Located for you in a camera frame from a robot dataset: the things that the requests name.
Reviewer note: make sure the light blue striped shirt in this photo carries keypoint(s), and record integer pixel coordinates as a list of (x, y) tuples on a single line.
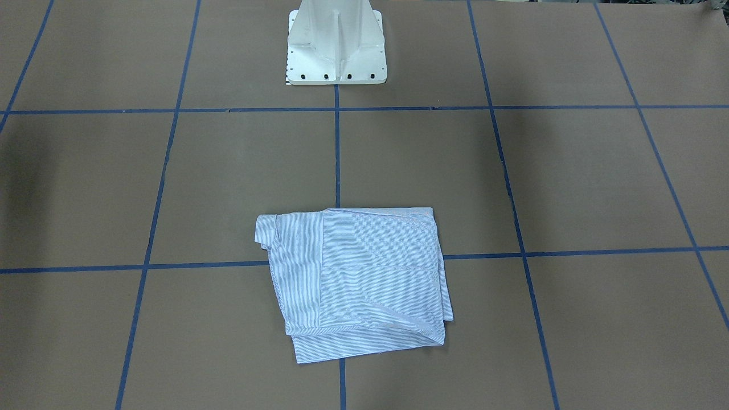
[(357, 281)]

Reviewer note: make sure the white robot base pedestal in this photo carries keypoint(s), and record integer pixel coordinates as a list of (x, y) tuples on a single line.
[(336, 43)]

